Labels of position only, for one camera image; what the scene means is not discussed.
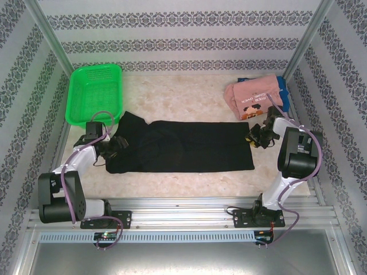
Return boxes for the black t-shirt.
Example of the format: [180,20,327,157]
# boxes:
[105,111,255,175]

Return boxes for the blue t-shirt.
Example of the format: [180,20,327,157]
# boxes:
[237,76,290,113]

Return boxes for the pink printed t-shirt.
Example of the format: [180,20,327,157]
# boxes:
[224,73,281,121]

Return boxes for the green plastic basket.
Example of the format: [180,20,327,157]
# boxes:
[65,64,124,127]

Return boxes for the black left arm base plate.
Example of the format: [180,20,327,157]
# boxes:
[80,210,133,230]

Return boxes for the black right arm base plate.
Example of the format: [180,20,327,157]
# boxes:
[232,208,286,229]

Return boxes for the aluminium mounting rail beam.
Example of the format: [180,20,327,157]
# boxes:
[28,197,342,230]

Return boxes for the aluminium frame post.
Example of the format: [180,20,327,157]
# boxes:
[28,0,76,77]
[281,0,335,84]

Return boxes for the grey slotted cable duct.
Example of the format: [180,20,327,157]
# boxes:
[38,231,256,243]

